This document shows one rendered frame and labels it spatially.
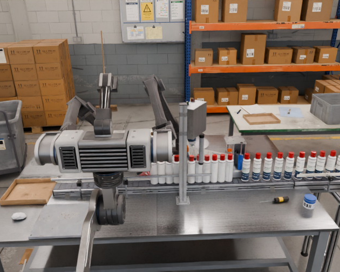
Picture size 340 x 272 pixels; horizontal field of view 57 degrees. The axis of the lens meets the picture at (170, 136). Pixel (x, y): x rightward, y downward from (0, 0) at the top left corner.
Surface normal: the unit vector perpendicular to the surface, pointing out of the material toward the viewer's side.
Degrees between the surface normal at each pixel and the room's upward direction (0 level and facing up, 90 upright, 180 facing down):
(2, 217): 0
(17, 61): 91
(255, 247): 0
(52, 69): 90
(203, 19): 91
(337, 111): 90
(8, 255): 0
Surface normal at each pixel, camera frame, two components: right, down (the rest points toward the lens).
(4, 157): 0.33, 0.44
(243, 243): -0.01, -0.91
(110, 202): 0.01, 0.41
